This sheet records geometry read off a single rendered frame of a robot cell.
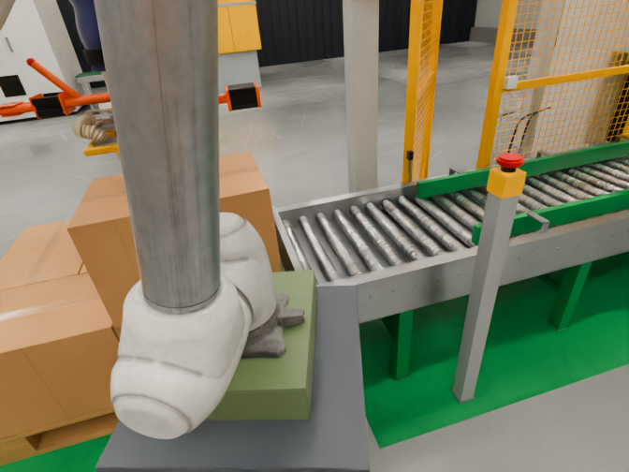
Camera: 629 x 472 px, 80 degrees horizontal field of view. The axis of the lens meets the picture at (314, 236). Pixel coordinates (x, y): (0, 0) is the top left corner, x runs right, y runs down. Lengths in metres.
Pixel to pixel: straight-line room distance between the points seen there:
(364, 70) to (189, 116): 2.13
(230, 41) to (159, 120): 8.28
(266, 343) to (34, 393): 1.14
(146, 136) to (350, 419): 0.63
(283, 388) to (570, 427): 1.34
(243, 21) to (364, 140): 6.38
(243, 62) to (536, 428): 8.07
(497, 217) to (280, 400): 0.80
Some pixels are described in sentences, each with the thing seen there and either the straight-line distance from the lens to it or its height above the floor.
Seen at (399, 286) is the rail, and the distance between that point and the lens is 1.42.
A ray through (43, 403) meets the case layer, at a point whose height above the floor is 0.27.
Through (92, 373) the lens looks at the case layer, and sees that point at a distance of 1.68.
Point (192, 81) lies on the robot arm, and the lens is 0.37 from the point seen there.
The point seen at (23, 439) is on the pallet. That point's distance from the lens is 1.98.
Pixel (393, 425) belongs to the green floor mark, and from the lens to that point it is 1.69.
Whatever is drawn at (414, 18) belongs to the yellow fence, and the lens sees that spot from 1.97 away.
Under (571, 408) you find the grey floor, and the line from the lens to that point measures 1.93.
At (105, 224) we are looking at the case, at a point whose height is 0.93.
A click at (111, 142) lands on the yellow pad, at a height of 1.14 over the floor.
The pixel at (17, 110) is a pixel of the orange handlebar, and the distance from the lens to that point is 1.43.
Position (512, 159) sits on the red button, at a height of 1.04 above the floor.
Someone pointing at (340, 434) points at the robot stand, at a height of 0.75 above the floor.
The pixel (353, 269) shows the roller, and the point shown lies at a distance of 1.48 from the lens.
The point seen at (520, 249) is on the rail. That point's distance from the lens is 1.66.
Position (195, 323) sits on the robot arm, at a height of 1.11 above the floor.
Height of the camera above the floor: 1.44
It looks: 32 degrees down
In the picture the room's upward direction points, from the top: 5 degrees counter-clockwise
